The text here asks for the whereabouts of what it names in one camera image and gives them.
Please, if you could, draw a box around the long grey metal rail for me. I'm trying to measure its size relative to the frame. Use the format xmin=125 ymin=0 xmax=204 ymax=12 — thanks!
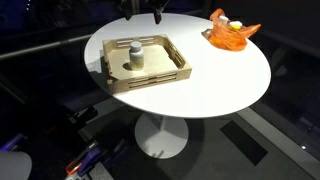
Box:
xmin=0 ymin=33 xmax=96 ymax=61

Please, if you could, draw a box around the light wooden slotted tray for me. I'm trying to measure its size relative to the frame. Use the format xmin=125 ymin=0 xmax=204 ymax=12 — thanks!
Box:
xmin=101 ymin=33 xmax=193 ymax=95

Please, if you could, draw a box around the orange tipped clamp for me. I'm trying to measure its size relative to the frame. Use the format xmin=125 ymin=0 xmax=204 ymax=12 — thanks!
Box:
xmin=64 ymin=159 xmax=84 ymax=176

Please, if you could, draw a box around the white table pedestal base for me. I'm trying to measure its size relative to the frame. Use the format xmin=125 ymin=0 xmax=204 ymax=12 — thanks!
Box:
xmin=134 ymin=112 xmax=190 ymax=160

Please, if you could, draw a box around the purple handled clamp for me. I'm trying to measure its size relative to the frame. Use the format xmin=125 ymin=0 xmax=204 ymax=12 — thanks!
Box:
xmin=78 ymin=146 xmax=104 ymax=174

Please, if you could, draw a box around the small white bottle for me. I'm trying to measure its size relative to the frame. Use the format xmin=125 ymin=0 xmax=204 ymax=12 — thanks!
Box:
xmin=218 ymin=15 xmax=231 ymax=25

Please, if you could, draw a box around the dark rectangular floor mat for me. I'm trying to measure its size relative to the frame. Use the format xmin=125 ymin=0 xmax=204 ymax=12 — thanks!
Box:
xmin=219 ymin=120 xmax=269 ymax=167

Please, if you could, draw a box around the yellow capped small container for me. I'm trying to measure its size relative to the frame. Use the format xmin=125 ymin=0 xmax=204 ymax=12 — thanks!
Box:
xmin=229 ymin=20 xmax=243 ymax=32

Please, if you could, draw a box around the white pill bottle orange label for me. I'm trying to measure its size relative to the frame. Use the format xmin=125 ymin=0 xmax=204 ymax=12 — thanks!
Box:
xmin=128 ymin=49 xmax=145 ymax=71

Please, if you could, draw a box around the purple bar clamp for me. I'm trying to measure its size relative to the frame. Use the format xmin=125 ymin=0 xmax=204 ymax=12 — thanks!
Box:
xmin=0 ymin=133 xmax=26 ymax=151

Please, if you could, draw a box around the orange plastic bag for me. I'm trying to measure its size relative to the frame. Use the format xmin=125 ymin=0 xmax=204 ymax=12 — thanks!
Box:
xmin=201 ymin=8 xmax=262 ymax=52

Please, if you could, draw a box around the grey rounded object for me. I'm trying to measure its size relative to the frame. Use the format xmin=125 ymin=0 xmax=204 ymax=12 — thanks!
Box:
xmin=0 ymin=150 xmax=33 ymax=180

